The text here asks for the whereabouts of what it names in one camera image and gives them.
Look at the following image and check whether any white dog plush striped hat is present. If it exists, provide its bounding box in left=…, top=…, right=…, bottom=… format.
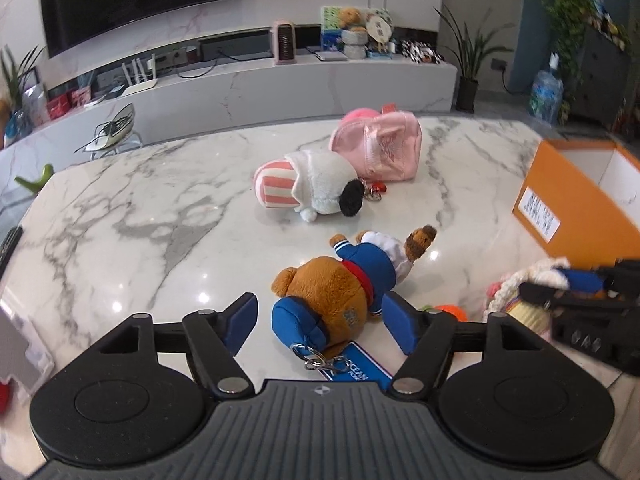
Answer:
left=253, top=150, right=366, bottom=223

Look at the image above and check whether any small bear plush on shelf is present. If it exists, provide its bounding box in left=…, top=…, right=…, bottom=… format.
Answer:
left=337, top=6, right=362, bottom=29

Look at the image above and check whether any blue water jug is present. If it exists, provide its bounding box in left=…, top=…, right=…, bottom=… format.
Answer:
left=528, top=52, right=564, bottom=126

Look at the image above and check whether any dark grey drawer cabinet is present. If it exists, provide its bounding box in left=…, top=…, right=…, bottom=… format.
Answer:
left=570, top=28, right=631, bottom=127

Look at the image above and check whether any orange crochet ball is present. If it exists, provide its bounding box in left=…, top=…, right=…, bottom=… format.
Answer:
left=422, top=304, right=469, bottom=322

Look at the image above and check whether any white marble tv console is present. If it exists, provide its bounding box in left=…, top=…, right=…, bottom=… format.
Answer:
left=1, top=54, right=458, bottom=188

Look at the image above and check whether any pink mini backpack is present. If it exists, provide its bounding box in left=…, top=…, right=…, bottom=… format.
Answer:
left=329, top=105, right=422, bottom=182

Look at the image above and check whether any hanging ivy plant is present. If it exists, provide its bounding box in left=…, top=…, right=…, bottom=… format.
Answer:
left=541, top=0, right=594, bottom=84

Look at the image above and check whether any white wifi router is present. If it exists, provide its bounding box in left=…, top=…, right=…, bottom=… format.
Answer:
left=120, top=55, right=157, bottom=96

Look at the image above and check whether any white crochet doll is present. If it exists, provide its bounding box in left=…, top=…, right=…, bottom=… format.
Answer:
left=483, top=258, right=570, bottom=337

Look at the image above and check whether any white baby bouncer chair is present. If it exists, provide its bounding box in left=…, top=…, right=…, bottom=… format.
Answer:
left=75, top=103, right=143, bottom=160

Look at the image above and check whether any orange cardboard box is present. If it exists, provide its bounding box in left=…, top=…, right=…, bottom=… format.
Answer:
left=513, top=140, right=640, bottom=269

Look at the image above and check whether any black remote control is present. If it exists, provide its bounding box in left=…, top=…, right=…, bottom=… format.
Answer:
left=0, top=226, right=23, bottom=276

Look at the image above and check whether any round paper fan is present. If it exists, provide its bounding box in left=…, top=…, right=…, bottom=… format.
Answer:
left=366, top=13, right=393, bottom=53

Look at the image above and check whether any potted green plant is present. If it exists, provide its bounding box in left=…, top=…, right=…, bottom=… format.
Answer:
left=436, top=4, right=515, bottom=114

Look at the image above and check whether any red gift box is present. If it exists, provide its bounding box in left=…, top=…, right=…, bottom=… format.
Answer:
left=47, top=92, right=72, bottom=120

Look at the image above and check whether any brown bear plush blue outfit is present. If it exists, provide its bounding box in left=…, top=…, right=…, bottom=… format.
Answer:
left=271, top=226, right=437, bottom=374

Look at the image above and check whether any left potted plant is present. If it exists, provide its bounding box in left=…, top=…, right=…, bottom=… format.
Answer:
left=1, top=46, right=44, bottom=112

